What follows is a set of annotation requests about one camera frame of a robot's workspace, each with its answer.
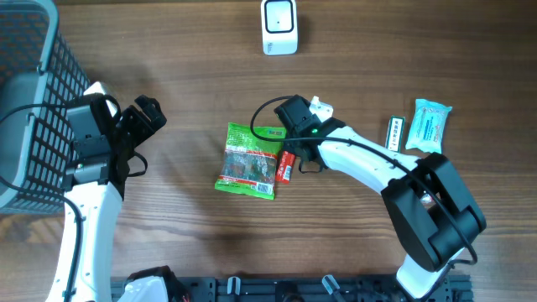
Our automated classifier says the green snack bag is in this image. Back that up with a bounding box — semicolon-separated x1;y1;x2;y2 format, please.
215;122;286;200

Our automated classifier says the red stick sachet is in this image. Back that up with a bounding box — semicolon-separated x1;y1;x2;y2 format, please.
275;151;295;184

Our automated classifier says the green white medicine box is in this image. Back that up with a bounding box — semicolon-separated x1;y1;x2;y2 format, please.
384;116;405;153

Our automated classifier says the mint wet wipes pack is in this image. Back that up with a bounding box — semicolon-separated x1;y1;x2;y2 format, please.
405;99;452;154

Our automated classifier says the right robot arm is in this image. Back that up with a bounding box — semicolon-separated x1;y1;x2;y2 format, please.
274;95;487;299

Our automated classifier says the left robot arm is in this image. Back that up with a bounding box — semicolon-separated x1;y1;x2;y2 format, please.
47;82;167;301

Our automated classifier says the white barcode scanner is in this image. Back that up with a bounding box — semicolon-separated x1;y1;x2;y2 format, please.
260;0;299;56

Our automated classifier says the grey mesh basket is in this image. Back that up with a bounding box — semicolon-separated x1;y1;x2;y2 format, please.
1;0;89;214

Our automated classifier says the left camera cable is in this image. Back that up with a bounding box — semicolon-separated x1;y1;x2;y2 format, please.
0;94;149;302

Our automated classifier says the camera cable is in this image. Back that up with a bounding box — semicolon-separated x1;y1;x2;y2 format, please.
249;95;479;294
0;94;149;302

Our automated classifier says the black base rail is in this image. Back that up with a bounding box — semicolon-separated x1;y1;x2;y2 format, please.
180;274;474;302

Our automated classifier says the right camera cable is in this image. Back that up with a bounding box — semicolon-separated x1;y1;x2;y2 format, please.
249;95;479;294

